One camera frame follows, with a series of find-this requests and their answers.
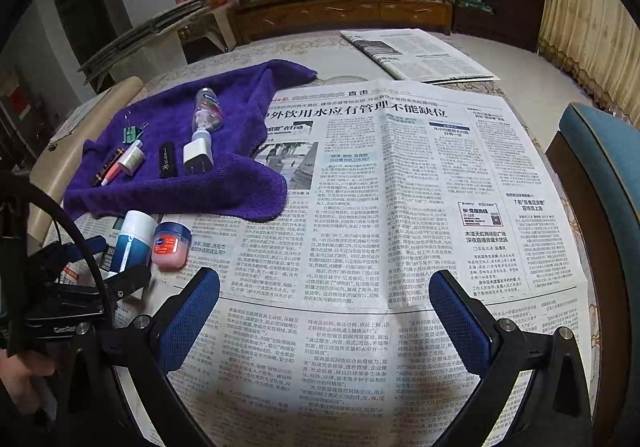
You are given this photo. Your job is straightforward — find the pink vaseline jar blue lid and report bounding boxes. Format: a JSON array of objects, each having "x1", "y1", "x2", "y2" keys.
[{"x1": 151, "y1": 222, "x2": 192, "y2": 271}]

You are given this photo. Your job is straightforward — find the blue white deodorant stick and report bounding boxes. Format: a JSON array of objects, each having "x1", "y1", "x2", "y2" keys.
[{"x1": 103, "y1": 210, "x2": 157, "y2": 279}]

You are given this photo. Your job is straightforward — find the pink white tube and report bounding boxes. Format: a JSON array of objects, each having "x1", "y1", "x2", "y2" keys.
[{"x1": 101, "y1": 140, "x2": 143, "y2": 186}]

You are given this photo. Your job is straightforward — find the black tube white script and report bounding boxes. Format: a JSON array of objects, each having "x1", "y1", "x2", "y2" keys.
[{"x1": 158, "y1": 142, "x2": 177, "y2": 180}]

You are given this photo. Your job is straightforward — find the white cylinder jar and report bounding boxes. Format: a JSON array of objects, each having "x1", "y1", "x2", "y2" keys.
[{"x1": 118, "y1": 145, "x2": 145, "y2": 176}]

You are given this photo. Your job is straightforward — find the black gold striped tube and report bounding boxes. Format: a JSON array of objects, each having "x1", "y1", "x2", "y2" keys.
[{"x1": 91, "y1": 147, "x2": 125, "y2": 187}]

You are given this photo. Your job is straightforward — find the white charger plug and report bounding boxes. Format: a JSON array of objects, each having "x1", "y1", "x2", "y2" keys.
[{"x1": 182, "y1": 140, "x2": 214, "y2": 175}]

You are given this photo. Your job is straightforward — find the green binder clip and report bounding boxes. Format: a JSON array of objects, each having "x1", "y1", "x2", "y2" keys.
[{"x1": 122, "y1": 111, "x2": 149, "y2": 145}]

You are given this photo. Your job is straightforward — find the clear plastic bottle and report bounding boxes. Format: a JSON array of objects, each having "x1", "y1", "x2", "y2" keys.
[{"x1": 192, "y1": 88, "x2": 224, "y2": 132}]

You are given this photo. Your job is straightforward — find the small white jar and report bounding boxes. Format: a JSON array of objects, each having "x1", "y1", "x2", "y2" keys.
[{"x1": 192, "y1": 128, "x2": 212, "y2": 147}]

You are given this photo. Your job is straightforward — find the beige sofa armrest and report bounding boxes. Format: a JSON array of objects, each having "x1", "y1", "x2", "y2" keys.
[{"x1": 27, "y1": 76, "x2": 147, "y2": 243}]

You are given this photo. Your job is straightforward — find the large open newspaper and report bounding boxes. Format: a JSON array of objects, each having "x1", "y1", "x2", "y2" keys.
[{"x1": 44, "y1": 78, "x2": 594, "y2": 447}]

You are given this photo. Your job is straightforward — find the purple towel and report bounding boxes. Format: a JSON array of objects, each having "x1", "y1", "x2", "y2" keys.
[{"x1": 63, "y1": 59, "x2": 317, "y2": 222}]

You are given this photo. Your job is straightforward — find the teal chair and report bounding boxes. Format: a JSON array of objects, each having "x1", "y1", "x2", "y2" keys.
[{"x1": 546, "y1": 104, "x2": 639, "y2": 446}]

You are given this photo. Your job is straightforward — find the folded white table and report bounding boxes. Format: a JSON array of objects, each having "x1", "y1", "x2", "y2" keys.
[{"x1": 79, "y1": 0, "x2": 236, "y2": 84}]

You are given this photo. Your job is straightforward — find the folded newspaper far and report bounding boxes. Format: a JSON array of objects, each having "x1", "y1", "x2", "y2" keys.
[{"x1": 341, "y1": 29, "x2": 498, "y2": 84}]

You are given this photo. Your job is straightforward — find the beige curtain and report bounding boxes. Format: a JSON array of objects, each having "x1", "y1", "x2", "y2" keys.
[{"x1": 538, "y1": 0, "x2": 639, "y2": 126}]

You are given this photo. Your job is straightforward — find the wooden tv cabinet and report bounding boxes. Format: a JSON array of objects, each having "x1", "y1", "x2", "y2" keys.
[{"x1": 229, "y1": 0, "x2": 452, "y2": 44}]

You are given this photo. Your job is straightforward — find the black cable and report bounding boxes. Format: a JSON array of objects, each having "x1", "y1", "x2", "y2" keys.
[{"x1": 0, "y1": 171, "x2": 120, "y2": 328}]

